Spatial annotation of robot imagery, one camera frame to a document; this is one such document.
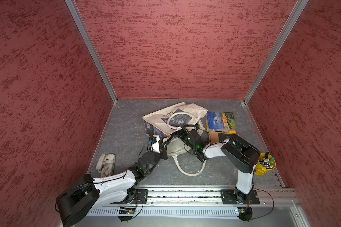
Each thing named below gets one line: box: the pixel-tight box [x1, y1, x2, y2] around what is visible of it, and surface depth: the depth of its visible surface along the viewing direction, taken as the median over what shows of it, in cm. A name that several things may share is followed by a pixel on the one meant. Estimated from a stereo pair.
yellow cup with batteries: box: [254, 152, 276, 176], surface depth 77 cm
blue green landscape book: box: [206, 111, 237, 132], surface depth 105 cm
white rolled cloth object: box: [95, 153, 116, 178], surface depth 85 cm
